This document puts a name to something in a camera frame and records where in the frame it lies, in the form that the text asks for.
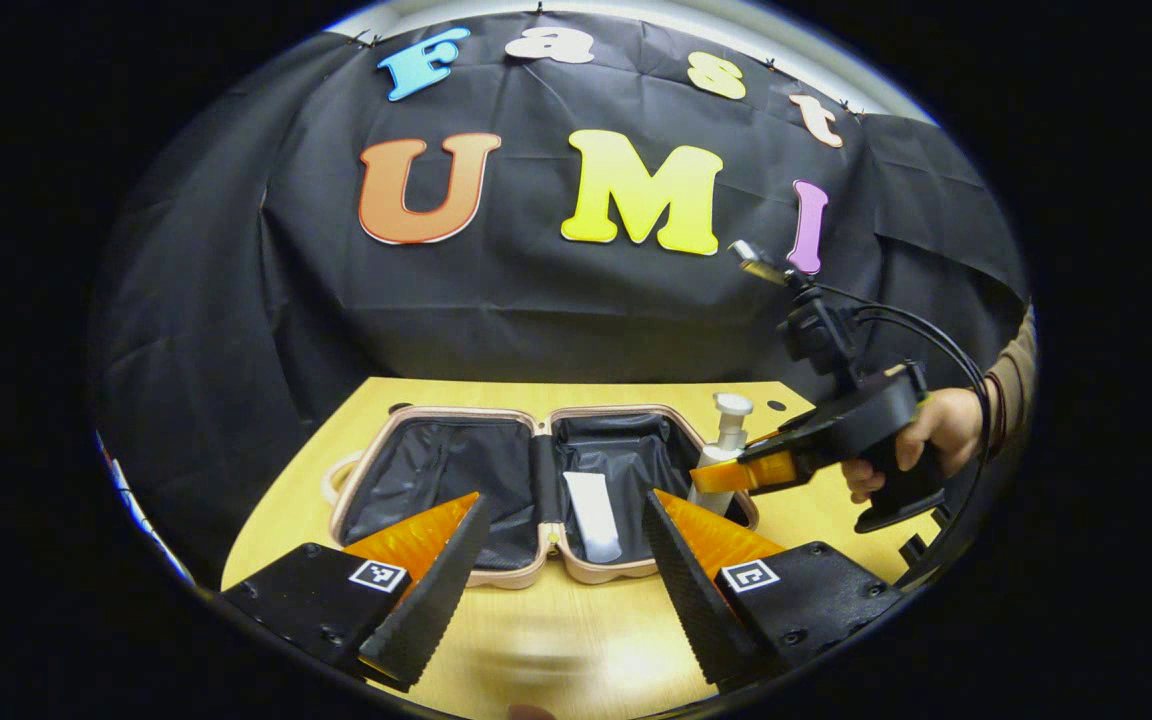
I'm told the white printed banner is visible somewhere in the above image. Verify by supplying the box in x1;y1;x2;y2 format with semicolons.
94;430;195;583

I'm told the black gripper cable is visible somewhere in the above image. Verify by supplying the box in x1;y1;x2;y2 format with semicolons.
814;284;999;593

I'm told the black backdrop cloth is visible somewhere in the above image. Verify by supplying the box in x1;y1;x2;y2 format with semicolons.
86;10;1032;591

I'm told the white squeeze tube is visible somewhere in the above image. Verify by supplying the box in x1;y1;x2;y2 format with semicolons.
563;470;624;564

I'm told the white pump bottle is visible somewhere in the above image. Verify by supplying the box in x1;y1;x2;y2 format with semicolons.
688;392;755;523

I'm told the beige suitcase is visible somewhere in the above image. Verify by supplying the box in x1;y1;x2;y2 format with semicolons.
321;403;762;591

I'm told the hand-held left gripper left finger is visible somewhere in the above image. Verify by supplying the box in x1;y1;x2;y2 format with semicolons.
221;492;492;693

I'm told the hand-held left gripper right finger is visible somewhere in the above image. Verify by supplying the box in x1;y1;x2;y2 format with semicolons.
643;489;903;693

